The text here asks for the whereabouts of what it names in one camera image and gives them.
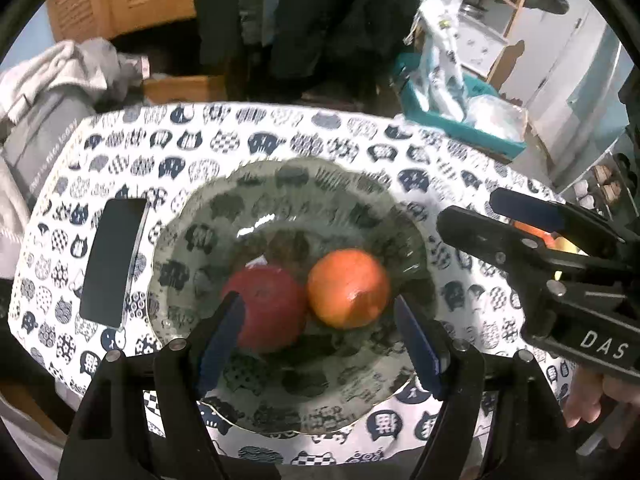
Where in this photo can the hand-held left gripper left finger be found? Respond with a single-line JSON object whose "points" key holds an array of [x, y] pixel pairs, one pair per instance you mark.
{"points": [[220, 342]]}

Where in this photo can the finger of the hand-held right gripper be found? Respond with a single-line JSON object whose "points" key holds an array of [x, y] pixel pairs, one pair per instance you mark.
{"points": [[537, 212], [492, 242]]}

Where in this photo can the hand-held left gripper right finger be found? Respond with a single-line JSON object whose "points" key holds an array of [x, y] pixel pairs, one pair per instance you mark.
{"points": [[417, 350]]}

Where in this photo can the red apple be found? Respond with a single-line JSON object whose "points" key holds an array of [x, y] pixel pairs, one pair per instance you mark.
{"points": [[270, 305]]}

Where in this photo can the orange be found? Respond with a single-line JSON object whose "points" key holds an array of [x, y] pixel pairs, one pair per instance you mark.
{"points": [[347, 287]]}

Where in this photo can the clear glass bowl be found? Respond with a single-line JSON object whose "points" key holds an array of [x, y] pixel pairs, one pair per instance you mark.
{"points": [[300, 200]]}

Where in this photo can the person's right hand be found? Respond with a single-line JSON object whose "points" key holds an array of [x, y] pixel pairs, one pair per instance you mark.
{"points": [[587, 400]]}

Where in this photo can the shoe rack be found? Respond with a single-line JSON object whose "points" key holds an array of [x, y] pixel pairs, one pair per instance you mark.
{"points": [[600, 185]]}

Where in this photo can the clear plastic bag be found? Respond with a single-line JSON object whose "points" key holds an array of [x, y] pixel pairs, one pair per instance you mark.
{"points": [[497, 117]]}

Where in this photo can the teal cardboard box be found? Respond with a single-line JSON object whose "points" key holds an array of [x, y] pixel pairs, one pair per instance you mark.
{"points": [[450, 127]]}

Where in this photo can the black smartphone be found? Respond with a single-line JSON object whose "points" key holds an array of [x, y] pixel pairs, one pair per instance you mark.
{"points": [[112, 265]]}

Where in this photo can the white printed storage box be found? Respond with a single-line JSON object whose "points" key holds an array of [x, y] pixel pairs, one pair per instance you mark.
{"points": [[480, 45]]}

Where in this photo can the white printed rice bag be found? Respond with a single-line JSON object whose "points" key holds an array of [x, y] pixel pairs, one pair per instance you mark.
{"points": [[442, 55]]}

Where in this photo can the cat print tablecloth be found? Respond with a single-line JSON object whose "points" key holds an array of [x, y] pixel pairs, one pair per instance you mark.
{"points": [[280, 130]]}

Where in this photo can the dark jacket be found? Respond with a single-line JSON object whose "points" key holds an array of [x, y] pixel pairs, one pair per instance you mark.
{"points": [[320, 15]]}

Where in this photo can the grey clothing pile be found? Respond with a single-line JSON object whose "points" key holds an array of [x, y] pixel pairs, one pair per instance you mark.
{"points": [[45, 110]]}

